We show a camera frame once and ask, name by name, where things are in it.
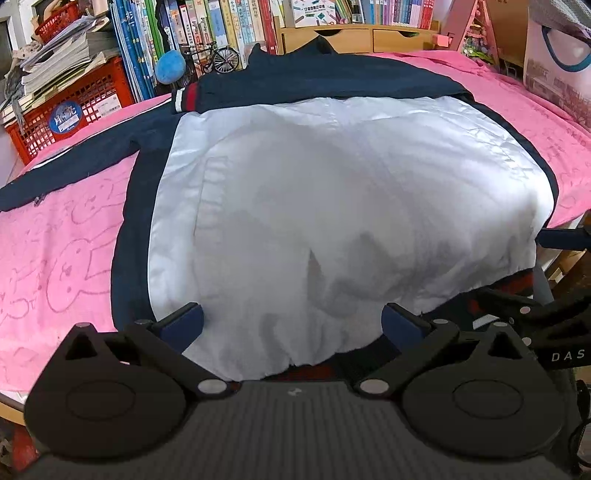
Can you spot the row of green orange books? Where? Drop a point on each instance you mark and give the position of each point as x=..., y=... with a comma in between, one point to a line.
x=353, y=9

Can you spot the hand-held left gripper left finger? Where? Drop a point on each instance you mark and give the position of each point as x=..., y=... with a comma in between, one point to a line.
x=184, y=325

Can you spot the row of pink blue books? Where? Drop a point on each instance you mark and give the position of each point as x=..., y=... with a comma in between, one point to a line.
x=401, y=11

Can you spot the row of colourful paperback books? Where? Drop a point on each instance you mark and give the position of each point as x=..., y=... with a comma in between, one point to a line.
x=231, y=23

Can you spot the stack of paper booklets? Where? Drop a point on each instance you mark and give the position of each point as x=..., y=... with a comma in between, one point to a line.
x=60, y=60

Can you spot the brown cardboard box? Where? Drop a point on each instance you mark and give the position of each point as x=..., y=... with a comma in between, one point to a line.
x=508, y=27

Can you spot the label printer box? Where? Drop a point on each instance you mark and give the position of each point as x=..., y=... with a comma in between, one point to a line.
x=316, y=14

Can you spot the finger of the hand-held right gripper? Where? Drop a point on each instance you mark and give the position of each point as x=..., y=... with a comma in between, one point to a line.
x=517, y=304
x=549, y=239

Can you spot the pink miniature house model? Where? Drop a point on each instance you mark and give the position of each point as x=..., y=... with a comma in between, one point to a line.
x=475, y=41

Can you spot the wooden drawer organiser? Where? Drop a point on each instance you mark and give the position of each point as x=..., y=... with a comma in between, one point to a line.
x=351, y=39

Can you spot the grey knitted cloth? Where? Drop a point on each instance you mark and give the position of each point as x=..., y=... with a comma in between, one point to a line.
x=558, y=7

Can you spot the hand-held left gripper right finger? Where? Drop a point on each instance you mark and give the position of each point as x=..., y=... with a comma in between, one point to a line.
x=401, y=325

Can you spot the blue plush ball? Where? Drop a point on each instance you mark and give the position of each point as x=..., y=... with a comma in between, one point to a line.
x=170, y=67

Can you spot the white and navy jacket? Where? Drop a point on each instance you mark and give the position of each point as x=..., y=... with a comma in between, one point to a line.
x=323, y=184

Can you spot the black model bicycle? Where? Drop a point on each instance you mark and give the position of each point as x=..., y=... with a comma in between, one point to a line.
x=224, y=60

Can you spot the pink bunny print towel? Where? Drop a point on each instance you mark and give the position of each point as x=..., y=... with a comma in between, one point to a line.
x=69, y=230

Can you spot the row of tall blue books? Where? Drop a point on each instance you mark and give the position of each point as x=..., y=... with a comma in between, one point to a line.
x=134, y=46

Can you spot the red plastic crate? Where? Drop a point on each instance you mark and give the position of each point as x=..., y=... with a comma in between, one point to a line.
x=97, y=97

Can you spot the small red basket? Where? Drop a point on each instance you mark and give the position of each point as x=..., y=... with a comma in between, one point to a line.
x=57, y=21

